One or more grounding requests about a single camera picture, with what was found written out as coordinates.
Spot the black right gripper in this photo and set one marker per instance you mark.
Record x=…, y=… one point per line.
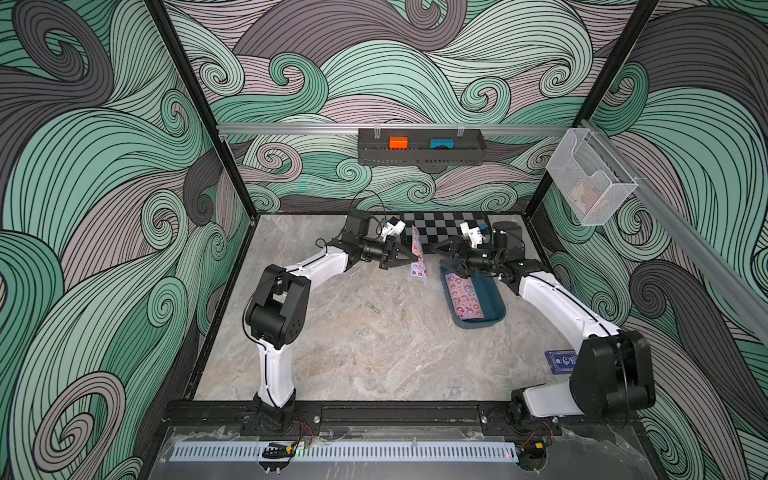
x=453, y=255

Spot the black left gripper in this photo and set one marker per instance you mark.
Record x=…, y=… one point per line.
x=392, y=252

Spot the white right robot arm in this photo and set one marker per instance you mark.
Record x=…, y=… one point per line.
x=613, y=370

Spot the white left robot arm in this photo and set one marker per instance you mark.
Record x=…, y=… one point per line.
x=276, y=311

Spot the sticker sheet stack in box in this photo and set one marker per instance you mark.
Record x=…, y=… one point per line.
x=464, y=298

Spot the teal plastic storage box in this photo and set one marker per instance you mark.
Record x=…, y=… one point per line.
x=491, y=301

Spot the black and grey chessboard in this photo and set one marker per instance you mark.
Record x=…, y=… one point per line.
x=436, y=227

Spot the teal block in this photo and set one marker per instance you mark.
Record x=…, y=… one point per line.
x=442, y=144

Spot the orange block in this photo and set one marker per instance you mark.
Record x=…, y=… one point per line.
x=398, y=143

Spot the blue card deck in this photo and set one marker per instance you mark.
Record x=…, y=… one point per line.
x=561, y=362

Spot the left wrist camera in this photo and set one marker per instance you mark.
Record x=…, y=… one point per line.
x=392, y=229

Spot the black wall-mounted tray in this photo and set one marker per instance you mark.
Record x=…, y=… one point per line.
x=469, y=150

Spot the clear plastic wall holder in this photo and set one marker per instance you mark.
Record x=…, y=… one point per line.
x=589, y=173

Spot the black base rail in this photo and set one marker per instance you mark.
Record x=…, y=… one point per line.
x=331, y=419

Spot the black corner frame post right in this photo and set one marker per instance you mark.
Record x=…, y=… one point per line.
x=619, y=86

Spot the black corner frame post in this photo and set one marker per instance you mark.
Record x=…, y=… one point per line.
x=619, y=86
x=173, y=44

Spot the aluminium rail back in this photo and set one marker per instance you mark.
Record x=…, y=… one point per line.
x=331, y=129

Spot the aluminium rail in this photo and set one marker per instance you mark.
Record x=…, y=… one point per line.
x=661, y=189
x=331, y=129

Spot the white perforated cable duct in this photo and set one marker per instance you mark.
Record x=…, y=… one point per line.
x=351, y=451

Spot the aluminium rail right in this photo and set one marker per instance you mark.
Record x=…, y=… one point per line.
x=661, y=189

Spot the black corner frame post left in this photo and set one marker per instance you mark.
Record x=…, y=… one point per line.
x=173, y=44

